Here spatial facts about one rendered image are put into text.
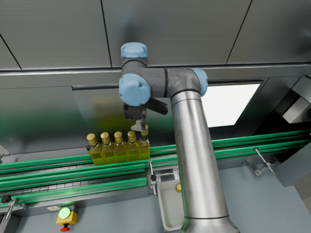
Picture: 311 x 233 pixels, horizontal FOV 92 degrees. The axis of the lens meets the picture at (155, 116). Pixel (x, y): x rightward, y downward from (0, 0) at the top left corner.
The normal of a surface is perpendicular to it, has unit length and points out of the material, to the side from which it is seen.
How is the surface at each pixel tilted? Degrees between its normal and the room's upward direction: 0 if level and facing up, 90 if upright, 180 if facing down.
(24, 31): 90
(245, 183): 0
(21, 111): 90
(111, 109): 90
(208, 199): 19
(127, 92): 90
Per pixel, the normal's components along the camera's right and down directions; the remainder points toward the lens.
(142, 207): 0.06, -0.70
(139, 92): 0.07, 0.71
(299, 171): -0.98, 0.08
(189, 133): -0.35, -0.41
